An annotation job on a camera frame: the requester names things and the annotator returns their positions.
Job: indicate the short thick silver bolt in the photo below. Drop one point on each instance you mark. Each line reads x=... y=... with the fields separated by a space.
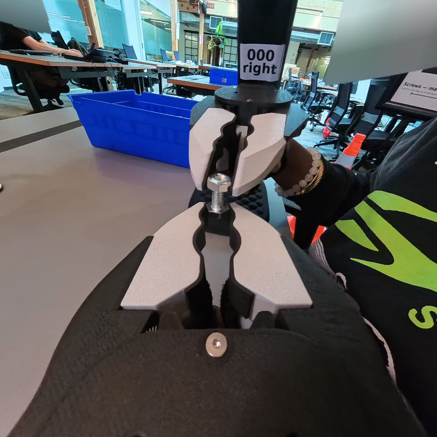
x=217 y=203

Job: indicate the hanging green plant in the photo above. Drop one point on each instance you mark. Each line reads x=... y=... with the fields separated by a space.
x=217 y=34

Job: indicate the silver hex nut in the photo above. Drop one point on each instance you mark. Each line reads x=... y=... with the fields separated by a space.
x=219 y=182

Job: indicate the person's black printed shirt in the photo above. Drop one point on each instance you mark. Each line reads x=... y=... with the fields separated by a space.
x=389 y=273

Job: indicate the blue plastic bin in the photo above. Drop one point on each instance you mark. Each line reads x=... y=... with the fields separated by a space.
x=223 y=76

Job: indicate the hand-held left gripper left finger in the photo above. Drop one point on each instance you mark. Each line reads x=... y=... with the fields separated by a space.
x=167 y=266

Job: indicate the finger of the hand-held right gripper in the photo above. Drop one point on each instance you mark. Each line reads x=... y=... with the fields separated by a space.
x=263 y=150
x=205 y=150

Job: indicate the black office chair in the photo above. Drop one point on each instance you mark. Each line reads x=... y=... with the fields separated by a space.
x=338 y=116
x=312 y=99

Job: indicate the wooden office desk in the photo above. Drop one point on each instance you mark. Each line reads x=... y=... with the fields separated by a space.
x=68 y=65
x=198 y=82

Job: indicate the blue plastic box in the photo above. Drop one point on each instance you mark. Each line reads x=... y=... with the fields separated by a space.
x=130 y=126

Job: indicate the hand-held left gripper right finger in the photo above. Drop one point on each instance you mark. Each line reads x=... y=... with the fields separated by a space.
x=270 y=266

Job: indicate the person's right hand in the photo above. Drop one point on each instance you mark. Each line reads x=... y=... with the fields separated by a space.
x=297 y=167

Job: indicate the printed task sheet sign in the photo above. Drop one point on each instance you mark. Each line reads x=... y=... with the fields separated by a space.
x=420 y=89

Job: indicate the person's right forearm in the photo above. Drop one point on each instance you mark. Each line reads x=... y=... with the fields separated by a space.
x=341 y=198

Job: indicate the orange traffic cone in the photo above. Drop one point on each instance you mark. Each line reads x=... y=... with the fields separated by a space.
x=354 y=151
x=307 y=232

